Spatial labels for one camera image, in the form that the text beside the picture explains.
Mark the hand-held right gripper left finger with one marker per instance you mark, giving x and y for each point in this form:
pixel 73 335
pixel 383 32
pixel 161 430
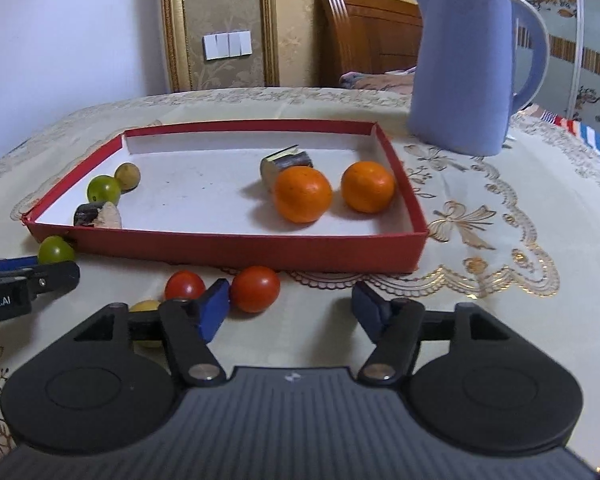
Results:
pixel 214 307

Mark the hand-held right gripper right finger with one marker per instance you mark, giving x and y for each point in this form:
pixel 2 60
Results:
pixel 369 307

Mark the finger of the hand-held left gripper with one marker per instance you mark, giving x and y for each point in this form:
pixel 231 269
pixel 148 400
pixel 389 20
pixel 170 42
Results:
pixel 12 263
pixel 55 277

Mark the green round fruit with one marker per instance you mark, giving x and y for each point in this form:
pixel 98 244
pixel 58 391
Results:
pixel 55 250
pixel 103 190

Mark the red cherry tomato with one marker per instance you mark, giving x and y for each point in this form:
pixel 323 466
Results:
pixel 256 289
pixel 182 286

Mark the yellow-green round fruit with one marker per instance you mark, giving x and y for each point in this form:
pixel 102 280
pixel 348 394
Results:
pixel 145 306

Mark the red cardboard box tray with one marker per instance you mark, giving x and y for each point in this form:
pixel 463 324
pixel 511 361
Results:
pixel 230 200

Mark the orange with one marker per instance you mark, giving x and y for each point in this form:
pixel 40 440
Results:
pixel 368 187
pixel 302 195

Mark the brownish yellow round fruit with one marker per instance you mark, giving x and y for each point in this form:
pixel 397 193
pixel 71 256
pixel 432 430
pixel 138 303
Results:
pixel 128 176

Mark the brown blanket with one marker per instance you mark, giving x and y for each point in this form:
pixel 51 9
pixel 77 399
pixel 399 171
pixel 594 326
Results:
pixel 380 80

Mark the blue electric kettle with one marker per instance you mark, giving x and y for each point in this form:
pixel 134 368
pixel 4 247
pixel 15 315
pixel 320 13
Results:
pixel 460 70

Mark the wooden bed headboard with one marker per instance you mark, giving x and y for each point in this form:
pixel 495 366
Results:
pixel 370 30

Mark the striped cloth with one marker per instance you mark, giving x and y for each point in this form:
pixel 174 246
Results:
pixel 587 135

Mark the floral sliding-door wardrobe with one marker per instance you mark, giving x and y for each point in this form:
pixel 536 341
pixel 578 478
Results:
pixel 580 35

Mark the white wall switch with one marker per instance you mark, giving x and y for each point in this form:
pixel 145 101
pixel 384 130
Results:
pixel 227 45

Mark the golden wall frame trim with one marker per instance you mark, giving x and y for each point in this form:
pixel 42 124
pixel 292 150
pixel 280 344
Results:
pixel 172 25

